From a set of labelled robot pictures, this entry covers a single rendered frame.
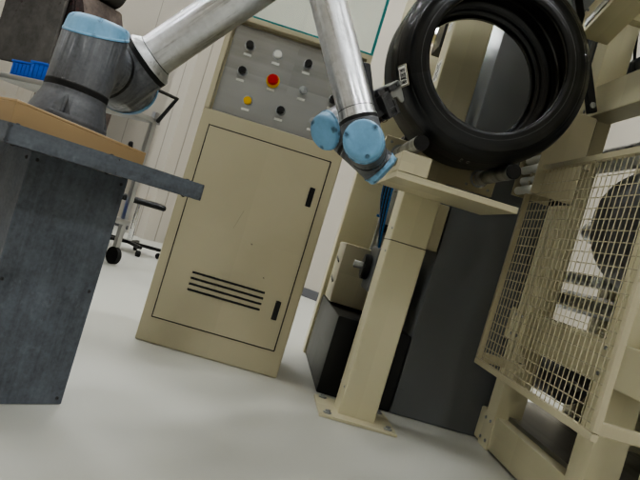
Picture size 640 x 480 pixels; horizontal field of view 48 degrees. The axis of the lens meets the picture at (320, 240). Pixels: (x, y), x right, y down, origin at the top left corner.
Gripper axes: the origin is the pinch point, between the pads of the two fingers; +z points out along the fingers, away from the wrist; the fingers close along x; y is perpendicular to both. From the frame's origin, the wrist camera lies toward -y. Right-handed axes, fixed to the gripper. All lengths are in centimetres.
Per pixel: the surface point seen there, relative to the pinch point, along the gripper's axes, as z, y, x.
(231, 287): -11, 49, -95
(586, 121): 64, 39, 19
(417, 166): -2.6, 24.0, -2.2
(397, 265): 9, 58, -34
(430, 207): 25, 45, -23
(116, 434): -103, 43, -34
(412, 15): 14.8, -14.5, 3.0
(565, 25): 39, 5, 33
